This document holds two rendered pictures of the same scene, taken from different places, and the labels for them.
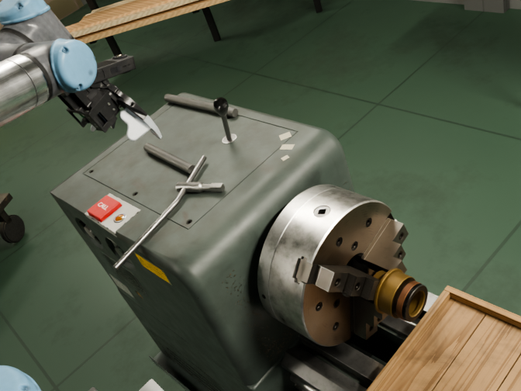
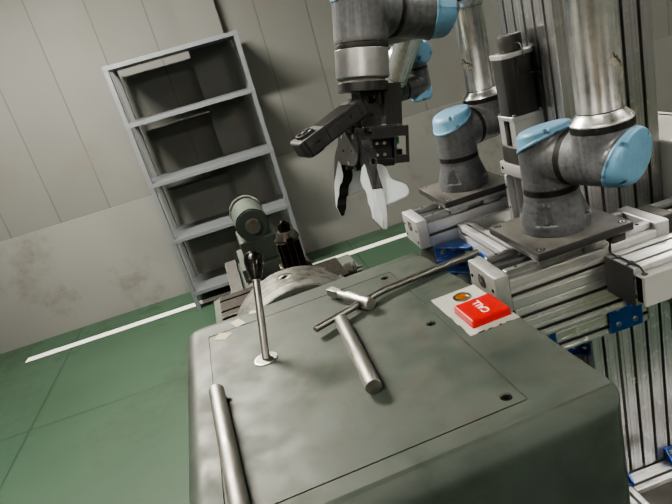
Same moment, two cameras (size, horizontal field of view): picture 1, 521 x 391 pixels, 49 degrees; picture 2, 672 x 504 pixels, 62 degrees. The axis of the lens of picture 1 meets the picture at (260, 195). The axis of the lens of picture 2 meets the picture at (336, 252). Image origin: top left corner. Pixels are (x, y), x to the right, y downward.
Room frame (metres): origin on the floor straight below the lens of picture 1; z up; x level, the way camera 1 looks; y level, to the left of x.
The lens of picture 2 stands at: (1.82, 0.44, 1.67)
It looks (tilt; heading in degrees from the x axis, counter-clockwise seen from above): 20 degrees down; 202
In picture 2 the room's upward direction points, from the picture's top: 16 degrees counter-clockwise
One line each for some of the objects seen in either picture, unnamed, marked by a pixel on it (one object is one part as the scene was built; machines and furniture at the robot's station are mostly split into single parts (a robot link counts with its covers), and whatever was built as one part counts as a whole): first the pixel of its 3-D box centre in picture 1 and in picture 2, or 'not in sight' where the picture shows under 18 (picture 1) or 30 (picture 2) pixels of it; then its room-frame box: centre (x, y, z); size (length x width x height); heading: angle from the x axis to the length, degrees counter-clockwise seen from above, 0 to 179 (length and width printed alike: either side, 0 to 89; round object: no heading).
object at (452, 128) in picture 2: not in sight; (455, 130); (0.12, 0.22, 1.33); 0.13 x 0.12 x 0.14; 140
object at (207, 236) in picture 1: (212, 219); (374, 452); (1.16, 0.14, 1.06); 0.59 x 0.48 x 0.39; 32
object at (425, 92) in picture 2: not in sight; (415, 84); (-0.14, 0.09, 1.46); 0.11 x 0.08 x 0.11; 140
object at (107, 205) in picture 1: (105, 209); (482, 312); (1.09, 0.34, 1.26); 0.06 x 0.06 x 0.02; 32
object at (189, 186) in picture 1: (200, 187); (349, 297); (1.02, 0.11, 1.27); 0.12 x 0.02 x 0.02; 55
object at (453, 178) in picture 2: not in sight; (461, 168); (0.12, 0.22, 1.21); 0.15 x 0.15 x 0.10
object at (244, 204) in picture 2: not in sight; (254, 233); (-0.19, -0.72, 1.01); 0.30 x 0.20 x 0.29; 32
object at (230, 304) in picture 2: not in sight; (284, 291); (0.29, -0.41, 0.95); 0.43 x 0.18 x 0.04; 122
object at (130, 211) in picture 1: (117, 220); (475, 323); (1.08, 0.32, 1.23); 0.13 x 0.08 x 0.06; 32
